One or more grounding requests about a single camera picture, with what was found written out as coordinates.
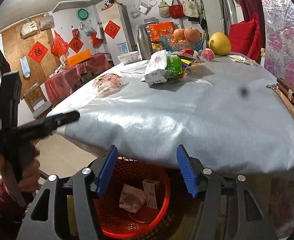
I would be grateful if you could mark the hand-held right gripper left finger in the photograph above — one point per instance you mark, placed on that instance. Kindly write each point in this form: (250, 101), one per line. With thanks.
(107, 170)

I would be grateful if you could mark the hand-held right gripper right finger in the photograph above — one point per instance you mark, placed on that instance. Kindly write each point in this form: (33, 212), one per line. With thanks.
(187, 172)

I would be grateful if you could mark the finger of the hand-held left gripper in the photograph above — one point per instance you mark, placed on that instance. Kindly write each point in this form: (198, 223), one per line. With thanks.
(49, 124)
(9, 97)

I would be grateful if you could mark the red plastic basket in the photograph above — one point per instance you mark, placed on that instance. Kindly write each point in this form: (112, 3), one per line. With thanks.
(127, 226)

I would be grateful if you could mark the red checkered snack bag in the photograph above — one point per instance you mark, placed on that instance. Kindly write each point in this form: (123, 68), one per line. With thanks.
(187, 53)

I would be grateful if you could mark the person's left forearm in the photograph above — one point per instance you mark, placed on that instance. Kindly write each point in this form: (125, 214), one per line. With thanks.
(2, 200)

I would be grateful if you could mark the person's left hand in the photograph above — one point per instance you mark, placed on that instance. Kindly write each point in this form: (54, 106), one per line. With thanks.
(30, 173)

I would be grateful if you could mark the wooden chair grey seat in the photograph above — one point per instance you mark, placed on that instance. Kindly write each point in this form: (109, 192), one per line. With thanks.
(38, 105)

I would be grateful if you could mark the blue face mask packs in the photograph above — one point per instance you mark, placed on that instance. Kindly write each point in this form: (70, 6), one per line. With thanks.
(25, 67)

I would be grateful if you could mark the crumpled white paper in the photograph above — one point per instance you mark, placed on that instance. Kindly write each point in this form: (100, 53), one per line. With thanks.
(133, 198)

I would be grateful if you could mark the small white carton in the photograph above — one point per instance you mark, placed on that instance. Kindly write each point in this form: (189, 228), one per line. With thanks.
(150, 192)

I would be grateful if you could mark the red plastic table cover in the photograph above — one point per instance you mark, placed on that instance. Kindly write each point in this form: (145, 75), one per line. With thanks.
(62, 82)

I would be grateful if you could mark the brown wooden door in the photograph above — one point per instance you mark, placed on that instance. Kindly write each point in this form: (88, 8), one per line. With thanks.
(12, 50)

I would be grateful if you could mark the red diamond paper decoration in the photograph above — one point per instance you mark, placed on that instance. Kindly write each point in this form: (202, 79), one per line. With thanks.
(112, 29)
(75, 45)
(37, 52)

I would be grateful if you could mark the clear plastic handbag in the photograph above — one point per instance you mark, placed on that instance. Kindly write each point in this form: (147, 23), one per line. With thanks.
(46, 22)
(29, 28)

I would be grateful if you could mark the orange cardboard box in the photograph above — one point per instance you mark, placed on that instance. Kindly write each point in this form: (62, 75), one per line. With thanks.
(78, 58)

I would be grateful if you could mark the small red plastic bag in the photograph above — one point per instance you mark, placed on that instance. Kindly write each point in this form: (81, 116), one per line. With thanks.
(96, 37)

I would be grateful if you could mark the crushed white carton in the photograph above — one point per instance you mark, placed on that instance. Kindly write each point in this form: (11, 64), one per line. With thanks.
(154, 78)

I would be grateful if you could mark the white ceramic bowl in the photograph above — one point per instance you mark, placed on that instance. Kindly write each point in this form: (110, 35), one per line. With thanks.
(128, 57)

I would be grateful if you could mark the colourful striped wrapper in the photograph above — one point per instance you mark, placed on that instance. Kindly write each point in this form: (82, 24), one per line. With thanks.
(187, 65)

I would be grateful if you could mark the green packet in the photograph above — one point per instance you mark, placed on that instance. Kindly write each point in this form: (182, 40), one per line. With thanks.
(174, 65)

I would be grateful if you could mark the green plastic basin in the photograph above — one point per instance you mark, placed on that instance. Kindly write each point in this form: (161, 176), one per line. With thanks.
(82, 14)

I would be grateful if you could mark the white tissue packet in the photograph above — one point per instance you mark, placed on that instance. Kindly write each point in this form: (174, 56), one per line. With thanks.
(158, 60)

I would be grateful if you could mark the clear plastic red cup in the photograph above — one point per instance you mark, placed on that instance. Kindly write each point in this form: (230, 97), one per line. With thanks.
(207, 54)

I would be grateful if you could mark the stainless steel bottle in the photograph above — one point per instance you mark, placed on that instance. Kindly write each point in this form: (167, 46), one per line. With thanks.
(144, 42)

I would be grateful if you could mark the beige paper wrappers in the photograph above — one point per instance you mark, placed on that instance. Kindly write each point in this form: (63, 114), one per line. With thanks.
(242, 59)

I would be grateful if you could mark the blue glass fruit bowl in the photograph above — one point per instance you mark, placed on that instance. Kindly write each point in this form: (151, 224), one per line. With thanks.
(177, 45)

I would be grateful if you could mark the yellow plastic bag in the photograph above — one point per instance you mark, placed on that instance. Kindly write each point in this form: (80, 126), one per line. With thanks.
(157, 47)

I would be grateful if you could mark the white refrigerator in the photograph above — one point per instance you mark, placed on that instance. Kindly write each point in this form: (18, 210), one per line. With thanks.
(124, 17)

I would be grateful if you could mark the panda plush toy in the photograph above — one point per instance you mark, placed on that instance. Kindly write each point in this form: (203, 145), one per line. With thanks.
(108, 2)

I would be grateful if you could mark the red apple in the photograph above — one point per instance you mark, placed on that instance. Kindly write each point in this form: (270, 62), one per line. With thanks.
(192, 34)
(179, 34)

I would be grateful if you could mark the red gift box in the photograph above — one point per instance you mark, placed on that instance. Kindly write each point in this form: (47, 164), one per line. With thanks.
(159, 31)

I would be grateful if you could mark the grey metal pot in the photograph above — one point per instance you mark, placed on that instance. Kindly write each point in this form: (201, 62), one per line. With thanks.
(150, 21)

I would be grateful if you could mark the red pillow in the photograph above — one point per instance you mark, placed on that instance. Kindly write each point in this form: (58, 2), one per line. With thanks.
(242, 37)

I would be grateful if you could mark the red handbag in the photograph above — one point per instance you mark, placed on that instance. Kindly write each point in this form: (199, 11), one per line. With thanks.
(176, 10)

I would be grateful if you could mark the beige hanging bag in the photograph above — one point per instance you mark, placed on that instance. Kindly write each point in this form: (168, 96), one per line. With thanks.
(164, 8)

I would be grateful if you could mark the white tote bag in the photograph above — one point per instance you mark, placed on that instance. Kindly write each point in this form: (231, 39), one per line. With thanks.
(190, 7)

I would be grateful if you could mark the floral foil sheet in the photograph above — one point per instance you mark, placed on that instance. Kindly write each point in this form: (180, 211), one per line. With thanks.
(284, 35)

